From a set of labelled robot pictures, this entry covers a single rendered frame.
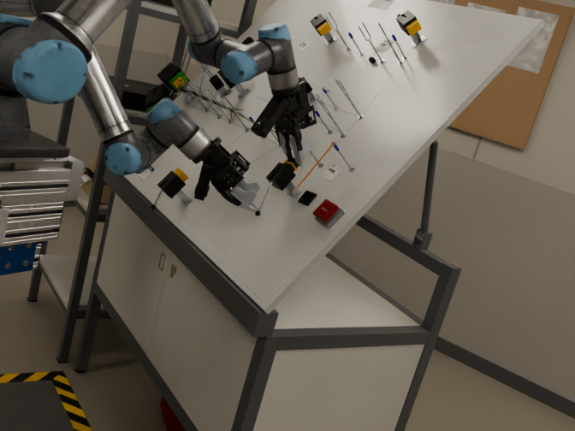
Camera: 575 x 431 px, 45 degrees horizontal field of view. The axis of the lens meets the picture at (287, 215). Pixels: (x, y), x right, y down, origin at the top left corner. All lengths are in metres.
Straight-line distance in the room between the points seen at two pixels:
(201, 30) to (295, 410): 0.99
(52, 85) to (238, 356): 0.86
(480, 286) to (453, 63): 2.22
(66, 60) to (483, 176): 2.94
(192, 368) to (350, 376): 0.45
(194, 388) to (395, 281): 2.33
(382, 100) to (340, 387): 0.79
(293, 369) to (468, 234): 2.32
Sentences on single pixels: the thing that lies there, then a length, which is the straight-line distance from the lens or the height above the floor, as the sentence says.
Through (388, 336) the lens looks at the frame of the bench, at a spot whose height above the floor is 0.79.
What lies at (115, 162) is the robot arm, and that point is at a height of 1.13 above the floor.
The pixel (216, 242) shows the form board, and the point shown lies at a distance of 1.91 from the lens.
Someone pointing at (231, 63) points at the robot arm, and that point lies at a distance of 1.64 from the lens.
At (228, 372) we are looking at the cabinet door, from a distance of 1.85.
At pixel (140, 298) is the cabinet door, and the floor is 0.54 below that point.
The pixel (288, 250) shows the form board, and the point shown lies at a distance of 1.72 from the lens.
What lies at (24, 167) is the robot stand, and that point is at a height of 1.11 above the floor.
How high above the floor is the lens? 1.51
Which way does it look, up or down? 15 degrees down
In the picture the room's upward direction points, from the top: 16 degrees clockwise
